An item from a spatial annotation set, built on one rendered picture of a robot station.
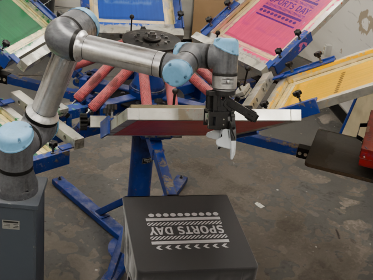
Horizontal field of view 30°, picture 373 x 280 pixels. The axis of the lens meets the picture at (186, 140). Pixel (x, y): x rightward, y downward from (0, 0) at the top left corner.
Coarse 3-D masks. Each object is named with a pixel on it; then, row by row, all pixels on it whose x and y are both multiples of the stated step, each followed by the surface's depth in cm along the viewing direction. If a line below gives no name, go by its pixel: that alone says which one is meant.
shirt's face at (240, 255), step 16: (128, 208) 278; (144, 208) 279; (160, 208) 280; (176, 208) 282; (192, 208) 283; (208, 208) 284; (224, 208) 285; (144, 224) 270; (224, 224) 275; (144, 240) 261; (240, 240) 267; (144, 256) 252; (160, 256) 253; (176, 256) 254; (192, 256) 255; (208, 256) 256; (224, 256) 257; (240, 256) 258
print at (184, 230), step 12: (156, 216) 275; (168, 216) 276; (180, 216) 277; (192, 216) 278; (204, 216) 279; (216, 216) 280; (156, 228) 268; (168, 228) 269; (180, 228) 270; (192, 228) 270; (204, 228) 271; (216, 228) 272; (156, 240) 261; (168, 240) 262; (180, 240) 263; (192, 240) 264; (204, 240) 265; (216, 240) 265; (228, 240) 266
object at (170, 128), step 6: (132, 126) 246; (138, 126) 247; (144, 126) 247; (150, 126) 247; (156, 126) 248; (162, 126) 248; (168, 126) 248; (174, 126) 249; (180, 126) 249; (186, 126) 250; (192, 126) 250; (198, 126) 250; (120, 132) 277; (126, 132) 277; (132, 132) 278; (138, 132) 278; (144, 132) 279; (150, 132) 279; (156, 132) 280; (162, 132) 280; (168, 132) 281; (174, 132) 281
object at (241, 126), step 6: (204, 126) 251; (240, 126) 253; (246, 126) 253; (252, 126) 254; (258, 126) 254; (264, 126) 255; (180, 132) 282; (186, 132) 282; (192, 132) 282; (198, 132) 283; (204, 132) 283; (240, 132) 286
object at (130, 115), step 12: (132, 108) 220; (144, 108) 221; (156, 108) 221; (168, 108) 222; (180, 108) 223; (192, 108) 224; (120, 120) 235; (132, 120) 221; (144, 120) 222; (156, 120) 222; (168, 120) 223; (180, 120) 224; (192, 120) 224; (240, 120) 227; (264, 120) 229; (276, 120) 230; (288, 120) 231; (300, 120) 232
